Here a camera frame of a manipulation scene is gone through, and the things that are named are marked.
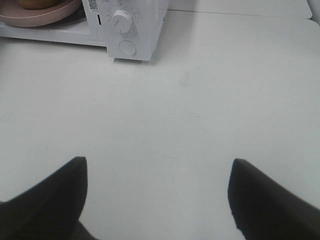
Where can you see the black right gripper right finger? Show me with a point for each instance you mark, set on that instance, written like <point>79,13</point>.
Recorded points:
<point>264,210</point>

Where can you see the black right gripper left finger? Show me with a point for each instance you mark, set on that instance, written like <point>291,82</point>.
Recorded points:
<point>51,209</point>

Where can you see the round microwave door button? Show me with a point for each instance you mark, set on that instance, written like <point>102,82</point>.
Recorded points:
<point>127,47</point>

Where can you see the pink round plate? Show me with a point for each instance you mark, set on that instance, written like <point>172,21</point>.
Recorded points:
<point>13,14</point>

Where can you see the white microwave oven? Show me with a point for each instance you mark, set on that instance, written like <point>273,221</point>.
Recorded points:
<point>91,25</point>

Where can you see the burger with lettuce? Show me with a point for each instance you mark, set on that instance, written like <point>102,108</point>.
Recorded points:
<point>37,4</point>

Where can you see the white lower microwave knob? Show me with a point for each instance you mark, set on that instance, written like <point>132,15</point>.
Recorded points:
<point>122,21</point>

